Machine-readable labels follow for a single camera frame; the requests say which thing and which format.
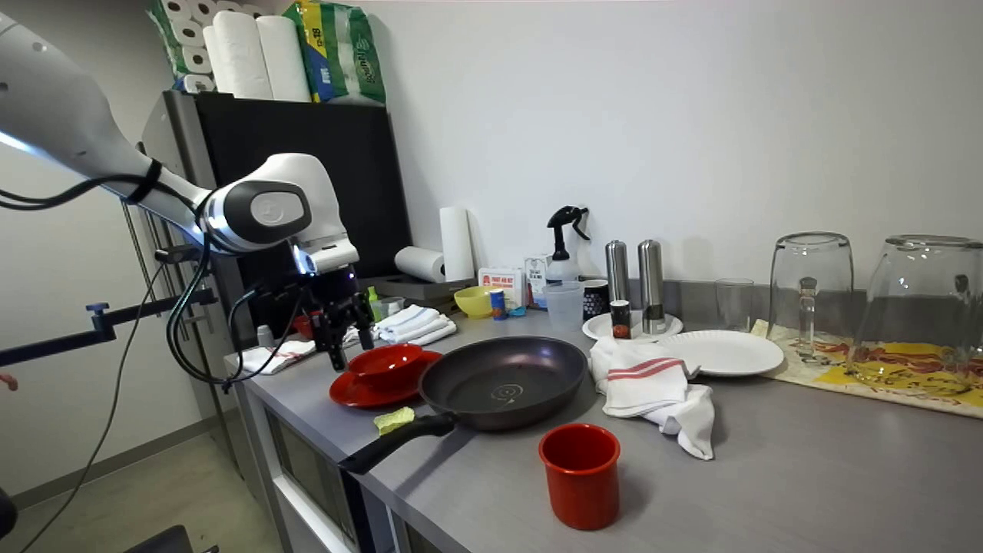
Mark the black boom rod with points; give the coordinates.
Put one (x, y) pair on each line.
(51, 348)

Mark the green plastic package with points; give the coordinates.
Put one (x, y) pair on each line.
(348, 51)

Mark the red cup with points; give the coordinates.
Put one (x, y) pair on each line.
(583, 479)

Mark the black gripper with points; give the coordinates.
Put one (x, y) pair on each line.
(332, 301)

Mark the white paper towel roll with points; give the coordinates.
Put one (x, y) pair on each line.
(456, 242)
(420, 264)

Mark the large white paper roll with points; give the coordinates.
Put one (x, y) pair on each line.
(239, 57)
(284, 60)

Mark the yellow sponge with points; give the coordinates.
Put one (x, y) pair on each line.
(395, 420)

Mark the upturned clear wine glass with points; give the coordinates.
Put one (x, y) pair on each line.
(813, 286)
(924, 295)

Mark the red bowl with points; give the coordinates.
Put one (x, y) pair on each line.
(388, 360)

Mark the red plate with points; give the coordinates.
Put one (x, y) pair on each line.
(358, 394)

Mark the small white plate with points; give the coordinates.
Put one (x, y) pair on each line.
(600, 327)

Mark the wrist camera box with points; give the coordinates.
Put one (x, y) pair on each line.
(332, 256)

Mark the blue can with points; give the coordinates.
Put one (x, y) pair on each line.
(500, 306)

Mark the grey tray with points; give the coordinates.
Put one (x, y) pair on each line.
(420, 290)

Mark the small white cloth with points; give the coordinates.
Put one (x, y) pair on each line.
(268, 358)

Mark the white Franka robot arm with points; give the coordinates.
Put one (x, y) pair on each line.
(104, 134)

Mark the grey counter cabinet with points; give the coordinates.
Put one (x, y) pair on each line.
(279, 449)

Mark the white towel red stripe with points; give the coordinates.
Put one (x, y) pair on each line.
(649, 388)

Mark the yellow bowl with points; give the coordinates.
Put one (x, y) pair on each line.
(473, 301)

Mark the white spray bottle black nozzle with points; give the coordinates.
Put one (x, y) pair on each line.
(561, 277)

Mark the small green bottle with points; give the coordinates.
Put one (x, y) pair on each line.
(377, 306)

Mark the toilet paper pack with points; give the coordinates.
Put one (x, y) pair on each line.
(187, 41)

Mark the small red container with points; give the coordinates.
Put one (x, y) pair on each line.
(302, 327)

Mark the black frying pan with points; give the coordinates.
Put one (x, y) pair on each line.
(501, 385)

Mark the steel shaker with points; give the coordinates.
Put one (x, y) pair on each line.
(652, 277)
(617, 269)

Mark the small dark spice jar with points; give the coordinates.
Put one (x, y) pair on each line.
(622, 321)

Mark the black cabinet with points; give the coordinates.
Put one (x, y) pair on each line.
(358, 153)

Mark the black base board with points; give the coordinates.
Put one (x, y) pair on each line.
(171, 542)

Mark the large white plate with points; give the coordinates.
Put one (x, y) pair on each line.
(724, 353)

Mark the white towel blue stripe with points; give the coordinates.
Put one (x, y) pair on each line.
(420, 327)

